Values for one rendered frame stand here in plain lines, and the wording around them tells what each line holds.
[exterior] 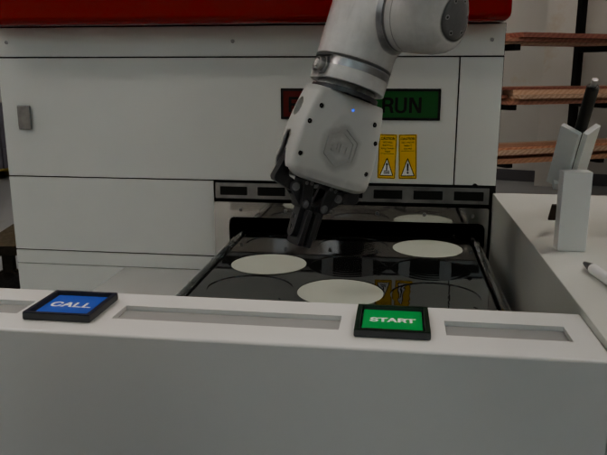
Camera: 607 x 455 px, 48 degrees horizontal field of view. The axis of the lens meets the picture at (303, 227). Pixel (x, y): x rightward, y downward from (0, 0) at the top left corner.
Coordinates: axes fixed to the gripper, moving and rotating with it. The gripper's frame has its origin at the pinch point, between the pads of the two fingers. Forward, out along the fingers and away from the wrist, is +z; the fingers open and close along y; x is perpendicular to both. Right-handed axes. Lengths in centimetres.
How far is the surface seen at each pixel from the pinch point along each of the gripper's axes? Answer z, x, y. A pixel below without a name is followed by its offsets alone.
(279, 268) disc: 6.8, 11.7, 4.2
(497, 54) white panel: -31.4, 16.5, 30.4
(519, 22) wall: -226, 504, 414
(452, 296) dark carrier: 2.7, -6.1, 17.7
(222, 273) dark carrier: 9.3, 12.7, -2.8
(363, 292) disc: 5.4, -0.7, 9.5
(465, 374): 4.7, -31.3, 0.0
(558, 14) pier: -232, 458, 419
